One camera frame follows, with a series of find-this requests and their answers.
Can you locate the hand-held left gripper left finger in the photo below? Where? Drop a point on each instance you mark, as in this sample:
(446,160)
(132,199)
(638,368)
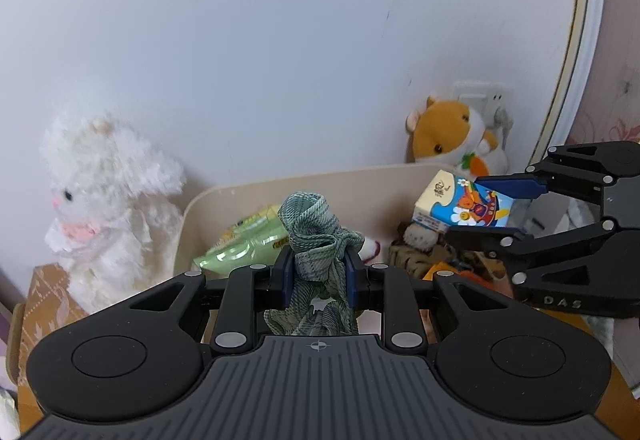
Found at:
(286,276)

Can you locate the brown cardboard box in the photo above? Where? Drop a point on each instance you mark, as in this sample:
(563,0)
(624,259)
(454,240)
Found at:
(45,310)

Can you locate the grey-green patterned cloth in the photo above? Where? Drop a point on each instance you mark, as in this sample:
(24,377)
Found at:
(315,240)

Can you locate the white wall socket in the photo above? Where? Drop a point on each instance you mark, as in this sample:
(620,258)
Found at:
(470,94)

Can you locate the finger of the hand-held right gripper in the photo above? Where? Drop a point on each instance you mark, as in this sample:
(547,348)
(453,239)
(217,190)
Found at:
(480,237)
(515,185)

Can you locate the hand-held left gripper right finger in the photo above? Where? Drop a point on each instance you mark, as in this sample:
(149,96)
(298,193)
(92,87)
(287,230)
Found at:
(351,281)

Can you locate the colourful cartoon card box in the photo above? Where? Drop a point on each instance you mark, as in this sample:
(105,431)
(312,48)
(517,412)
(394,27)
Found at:
(465,205)

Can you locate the white plush rabbit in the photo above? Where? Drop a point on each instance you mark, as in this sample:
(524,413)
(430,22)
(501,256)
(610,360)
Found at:
(110,200)

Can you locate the green snack packet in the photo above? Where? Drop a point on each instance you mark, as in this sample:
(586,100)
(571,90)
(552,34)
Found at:
(240,245)

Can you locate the orange hamster plush with carrot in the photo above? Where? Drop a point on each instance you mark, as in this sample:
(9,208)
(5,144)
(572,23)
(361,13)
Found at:
(445,129)

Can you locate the beige plastic storage bin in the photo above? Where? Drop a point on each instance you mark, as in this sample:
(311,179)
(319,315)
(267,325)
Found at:
(235,205)

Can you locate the brown striped plush toy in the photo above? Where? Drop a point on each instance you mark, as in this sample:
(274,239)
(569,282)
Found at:
(415,255)

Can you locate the white frame with gold trim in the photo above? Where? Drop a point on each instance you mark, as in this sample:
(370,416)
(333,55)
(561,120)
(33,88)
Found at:
(585,44)

